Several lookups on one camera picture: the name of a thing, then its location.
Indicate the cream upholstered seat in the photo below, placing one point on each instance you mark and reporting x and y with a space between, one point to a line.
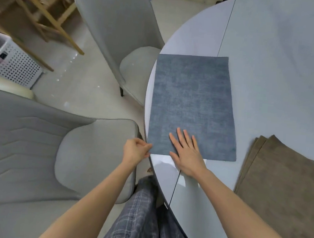
7 86

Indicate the round grey marble table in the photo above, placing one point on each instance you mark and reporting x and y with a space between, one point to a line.
272 64

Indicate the grey chair with stitched back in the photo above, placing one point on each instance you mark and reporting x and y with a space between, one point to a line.
22 139

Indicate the light wooden high chair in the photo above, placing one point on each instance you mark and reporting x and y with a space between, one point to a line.
49 22

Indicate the person's left forearm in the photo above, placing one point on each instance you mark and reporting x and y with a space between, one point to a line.
93 204

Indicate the blue grey placemat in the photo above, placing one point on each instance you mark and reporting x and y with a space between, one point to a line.
193 98

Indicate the person's left hand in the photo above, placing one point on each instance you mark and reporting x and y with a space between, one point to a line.
136 151

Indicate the stack of placemats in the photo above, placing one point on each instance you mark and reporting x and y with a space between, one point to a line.
284 192

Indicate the grey plain back chair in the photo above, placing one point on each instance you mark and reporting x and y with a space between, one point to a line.
113 19

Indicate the person's right hand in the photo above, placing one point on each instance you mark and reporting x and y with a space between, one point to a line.
189 158

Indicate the white perforated basket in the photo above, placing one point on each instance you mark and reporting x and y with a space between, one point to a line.
17 66

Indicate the person's right forearm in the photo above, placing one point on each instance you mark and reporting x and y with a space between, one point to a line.
241 216

